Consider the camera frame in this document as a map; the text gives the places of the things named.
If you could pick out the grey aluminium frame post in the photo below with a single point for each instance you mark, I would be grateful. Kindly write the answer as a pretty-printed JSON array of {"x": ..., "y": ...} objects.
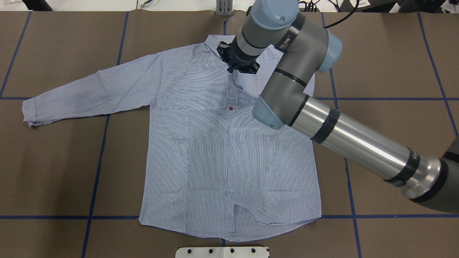
[{"x": 224, "y": 8}]

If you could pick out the blue striped button shirt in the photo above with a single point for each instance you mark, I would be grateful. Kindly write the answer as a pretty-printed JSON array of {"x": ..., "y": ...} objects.
[{"x": 213, "y": 170}]

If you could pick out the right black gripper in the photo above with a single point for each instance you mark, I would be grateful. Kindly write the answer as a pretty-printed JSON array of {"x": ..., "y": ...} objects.
[{"x": 235, "y": 58}]

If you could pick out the white metal mounting plate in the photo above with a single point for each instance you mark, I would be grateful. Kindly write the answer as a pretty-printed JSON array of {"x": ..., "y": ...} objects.
[{"x": 223, "y": 252}]

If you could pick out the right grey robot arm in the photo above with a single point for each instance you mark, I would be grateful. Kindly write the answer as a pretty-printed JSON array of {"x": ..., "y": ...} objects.
[{"x": 399, "y": 75}]

